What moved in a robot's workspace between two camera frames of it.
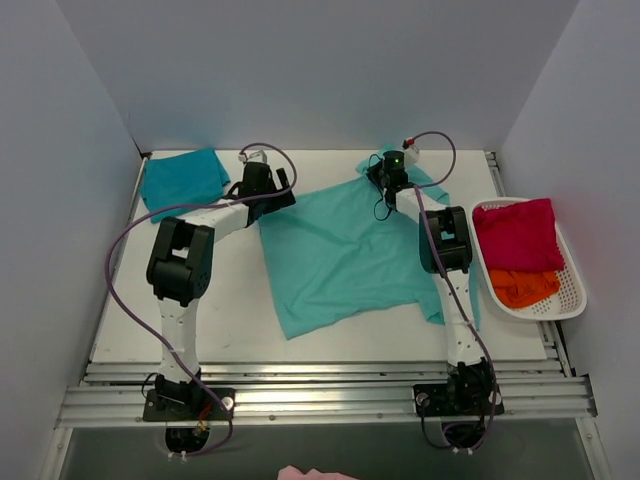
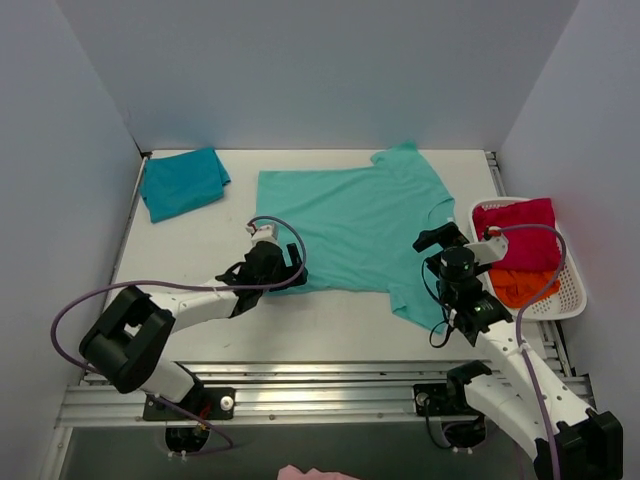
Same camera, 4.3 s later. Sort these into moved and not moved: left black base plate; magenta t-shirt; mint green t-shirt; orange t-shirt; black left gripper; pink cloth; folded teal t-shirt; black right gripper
Moved: mint green t-shirt; black left gripper; black right gripper
Not moved: pink cloth; left black base plate; folded teal t-shirt; magenta t-shirt; orange t-shirt
